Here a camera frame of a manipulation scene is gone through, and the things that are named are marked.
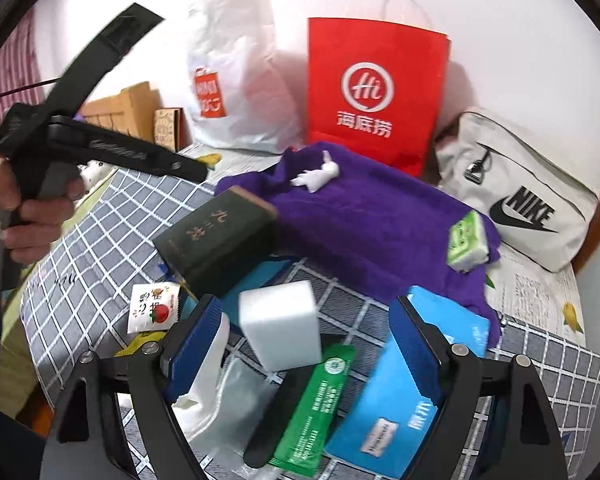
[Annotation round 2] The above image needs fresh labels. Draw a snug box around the purple towel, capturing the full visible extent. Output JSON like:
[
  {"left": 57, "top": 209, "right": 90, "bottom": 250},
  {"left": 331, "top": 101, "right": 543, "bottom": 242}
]
[{"left": 214, "top": 142, "right": 503, "bottom": 351}]

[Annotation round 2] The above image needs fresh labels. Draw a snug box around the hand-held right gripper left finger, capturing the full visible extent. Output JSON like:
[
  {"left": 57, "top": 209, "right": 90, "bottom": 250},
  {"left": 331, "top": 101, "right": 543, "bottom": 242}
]
[{"left": 42, "top": 294, "right": 231, "bottom": 480}]

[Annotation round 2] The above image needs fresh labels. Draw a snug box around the small brown box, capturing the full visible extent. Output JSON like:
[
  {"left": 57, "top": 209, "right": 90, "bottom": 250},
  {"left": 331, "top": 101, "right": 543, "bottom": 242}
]
[{"left": 153, "top": 107, "right": 185, "bottom": 151}]

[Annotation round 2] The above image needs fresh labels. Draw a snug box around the thin black cable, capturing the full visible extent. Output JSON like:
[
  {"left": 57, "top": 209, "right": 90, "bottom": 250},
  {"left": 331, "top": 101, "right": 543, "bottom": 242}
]
[{"left": 0, "top": 77, "right": 62, "bottom": 103}]

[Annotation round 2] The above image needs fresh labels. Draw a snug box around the white tomato print packet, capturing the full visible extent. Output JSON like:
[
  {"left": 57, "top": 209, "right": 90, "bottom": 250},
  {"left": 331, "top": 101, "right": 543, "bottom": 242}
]
[{"left": 126, "top": 282, "right": 182, "bottom": 335}]

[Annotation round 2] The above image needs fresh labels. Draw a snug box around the brown wooden frame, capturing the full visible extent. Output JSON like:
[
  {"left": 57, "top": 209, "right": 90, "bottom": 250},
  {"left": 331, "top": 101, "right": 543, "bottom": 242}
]
[{"left": 572, "top": 170, "right": 600, "bottom": 281}]

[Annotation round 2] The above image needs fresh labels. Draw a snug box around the white plastic bag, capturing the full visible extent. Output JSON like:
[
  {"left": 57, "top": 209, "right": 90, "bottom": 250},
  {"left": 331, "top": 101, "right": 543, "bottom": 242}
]
[{"left": 186, "top": 0, "right": 306, "bottom": 155}]

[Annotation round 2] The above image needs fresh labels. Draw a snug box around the green and white packet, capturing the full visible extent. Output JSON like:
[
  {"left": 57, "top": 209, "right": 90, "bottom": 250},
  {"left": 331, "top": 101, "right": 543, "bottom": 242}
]
[{"left": 447, "top": 210, "right": 491, "bottom": 270}]

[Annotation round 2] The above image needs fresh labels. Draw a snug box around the grey checked blanket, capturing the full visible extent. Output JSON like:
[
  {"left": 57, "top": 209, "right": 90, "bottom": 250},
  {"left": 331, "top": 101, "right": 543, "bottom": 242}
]
[{"left": 20, "top": 165, "right": 600, "bottom": 480}]

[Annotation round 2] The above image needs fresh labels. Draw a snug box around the white dotted cloth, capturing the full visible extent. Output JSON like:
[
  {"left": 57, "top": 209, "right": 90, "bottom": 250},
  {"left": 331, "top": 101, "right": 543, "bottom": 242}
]
[{"left": 80, "top": 160, "right": 116, "bottom": 196}]

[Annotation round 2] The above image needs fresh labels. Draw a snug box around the pink striped cloth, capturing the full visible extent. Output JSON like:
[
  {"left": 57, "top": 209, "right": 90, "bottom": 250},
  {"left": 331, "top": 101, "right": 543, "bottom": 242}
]
[{"left": 0, "top": 7, "right": 48, "bottom": 161}]

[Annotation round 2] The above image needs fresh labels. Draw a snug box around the beige sling bag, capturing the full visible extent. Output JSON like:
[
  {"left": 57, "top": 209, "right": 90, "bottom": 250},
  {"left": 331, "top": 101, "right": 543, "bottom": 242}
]
[{"left": 434, "top": 109, "right": 600, "bottom": 273}]

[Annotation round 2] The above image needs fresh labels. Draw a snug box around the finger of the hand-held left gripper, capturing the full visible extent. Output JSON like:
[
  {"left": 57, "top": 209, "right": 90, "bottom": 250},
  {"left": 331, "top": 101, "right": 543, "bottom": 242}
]
[{"left": 145, "top": 147, "right": 210, "bottom": 182}]

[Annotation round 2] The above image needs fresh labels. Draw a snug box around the dark green box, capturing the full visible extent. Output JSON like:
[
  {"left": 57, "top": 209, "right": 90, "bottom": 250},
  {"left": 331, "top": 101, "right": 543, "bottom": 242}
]
[{"left": 152, "top": 185, "right": 280, "bottom": 301}]

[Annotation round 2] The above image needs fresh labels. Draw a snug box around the white foam block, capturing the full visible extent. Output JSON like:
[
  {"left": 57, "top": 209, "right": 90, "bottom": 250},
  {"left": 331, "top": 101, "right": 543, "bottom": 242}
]
[{"left": 237, "top": 280, "right": 323, "bottom": 372}]

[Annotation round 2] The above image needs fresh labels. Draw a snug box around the green sachet packet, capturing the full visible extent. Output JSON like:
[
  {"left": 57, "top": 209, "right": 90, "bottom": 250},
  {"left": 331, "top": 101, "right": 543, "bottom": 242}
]
[{"left": 272, "top": 344, "right": 357, "bottom": 473}]

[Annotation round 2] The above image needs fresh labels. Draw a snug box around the red paper bag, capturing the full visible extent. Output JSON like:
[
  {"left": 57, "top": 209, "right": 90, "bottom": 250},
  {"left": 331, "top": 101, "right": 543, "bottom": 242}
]
[{"left": 306, "top": 0, "right": 452, "bottom": 178}]

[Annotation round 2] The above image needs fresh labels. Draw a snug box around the person's left hand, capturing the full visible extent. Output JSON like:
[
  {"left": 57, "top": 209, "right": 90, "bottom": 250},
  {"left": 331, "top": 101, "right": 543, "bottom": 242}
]
[{"left": 0, "top": 156, "right": 88, "bottom": 267}]

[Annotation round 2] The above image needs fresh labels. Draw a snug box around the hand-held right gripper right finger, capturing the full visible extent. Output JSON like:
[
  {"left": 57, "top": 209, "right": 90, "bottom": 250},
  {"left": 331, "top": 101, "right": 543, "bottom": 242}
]
[{"left": 387, "top": 294, "right": 568, "bottom": 480}]

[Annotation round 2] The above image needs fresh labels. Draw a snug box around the clear plastic wrapper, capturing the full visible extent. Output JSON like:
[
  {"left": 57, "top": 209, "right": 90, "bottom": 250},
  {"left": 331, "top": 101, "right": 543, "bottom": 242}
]
[{"left": 172, "top": 310, "right": 281, "bottom": 441}]

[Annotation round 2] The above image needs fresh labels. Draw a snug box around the yellow-green sheet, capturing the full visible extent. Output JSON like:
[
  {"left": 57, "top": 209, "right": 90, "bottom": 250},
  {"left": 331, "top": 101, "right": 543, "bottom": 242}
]
[{"left": 0, "top": 167, "right": 118, "bottom": 411}]

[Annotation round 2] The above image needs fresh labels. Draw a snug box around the black watch strap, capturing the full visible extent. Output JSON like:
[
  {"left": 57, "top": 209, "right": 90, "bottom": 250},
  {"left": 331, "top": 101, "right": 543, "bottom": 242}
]
[{"left": 243, "top": 355, "right": 326, "bottom": 470}]

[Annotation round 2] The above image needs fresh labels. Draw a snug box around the wooden headboard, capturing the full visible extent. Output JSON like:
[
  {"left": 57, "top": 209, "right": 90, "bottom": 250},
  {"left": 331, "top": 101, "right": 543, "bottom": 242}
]
[{"left": 80, "top": 81, "right": 162, "bottom": 142}]

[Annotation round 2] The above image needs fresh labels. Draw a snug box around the blue tissue pack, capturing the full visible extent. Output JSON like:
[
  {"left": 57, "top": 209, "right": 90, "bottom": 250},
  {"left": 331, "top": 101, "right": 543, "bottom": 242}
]
[{"left": 325, "top": 285, "right": 491, "bottom": 478}]

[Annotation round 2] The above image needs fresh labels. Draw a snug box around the white glove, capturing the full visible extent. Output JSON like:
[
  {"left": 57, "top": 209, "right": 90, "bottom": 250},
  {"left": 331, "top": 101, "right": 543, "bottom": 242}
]
[{"left": 290, "top": 150, "right": 341, "bottom": 193}]

